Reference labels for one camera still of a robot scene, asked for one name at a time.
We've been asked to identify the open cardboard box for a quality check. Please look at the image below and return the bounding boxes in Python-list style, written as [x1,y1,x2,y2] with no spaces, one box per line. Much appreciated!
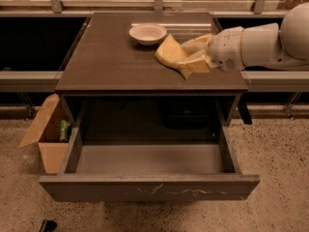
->
[19,94,69,174]

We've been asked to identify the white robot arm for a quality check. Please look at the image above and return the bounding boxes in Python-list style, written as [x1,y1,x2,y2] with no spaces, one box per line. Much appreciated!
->
[176,3,309,72]

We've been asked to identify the yellow sponge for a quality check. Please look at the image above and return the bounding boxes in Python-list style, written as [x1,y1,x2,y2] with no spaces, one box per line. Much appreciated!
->
[154,35,191,79]

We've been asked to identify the white ceramic bowl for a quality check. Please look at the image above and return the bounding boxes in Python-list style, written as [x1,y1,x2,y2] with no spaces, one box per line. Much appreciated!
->
[129,23,167,45]

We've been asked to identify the open grey top drawer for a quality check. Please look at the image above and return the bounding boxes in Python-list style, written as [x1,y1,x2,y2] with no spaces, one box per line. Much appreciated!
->
[39,100,261,202]

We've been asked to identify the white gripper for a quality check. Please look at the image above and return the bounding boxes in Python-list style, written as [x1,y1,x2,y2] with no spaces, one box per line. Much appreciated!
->
[176,26,243,73]

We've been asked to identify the small black floor object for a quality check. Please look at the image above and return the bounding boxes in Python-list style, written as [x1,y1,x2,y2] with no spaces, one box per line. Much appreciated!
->
[39,219,57,232]

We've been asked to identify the green packet in box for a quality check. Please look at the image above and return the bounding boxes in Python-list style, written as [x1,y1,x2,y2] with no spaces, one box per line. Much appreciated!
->
[59,120,71,142]

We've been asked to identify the dark brown cabinet counter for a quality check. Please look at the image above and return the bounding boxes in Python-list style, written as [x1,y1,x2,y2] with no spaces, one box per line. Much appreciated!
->
[56,13,248,145]

